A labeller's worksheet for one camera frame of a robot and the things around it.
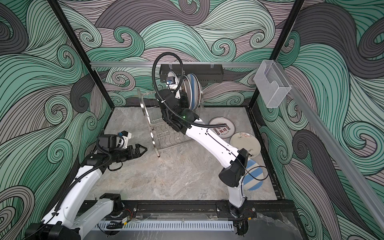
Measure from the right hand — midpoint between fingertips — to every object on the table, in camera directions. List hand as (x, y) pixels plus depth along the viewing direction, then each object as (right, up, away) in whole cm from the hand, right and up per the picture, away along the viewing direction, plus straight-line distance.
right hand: (182, 92), depth 69 cm
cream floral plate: (+43, -28, +31) cm, 60 cm away
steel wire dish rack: (-14, -24, +29) cm, 40 cm away
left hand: (-22, -29, +9) cm, 38 cm away
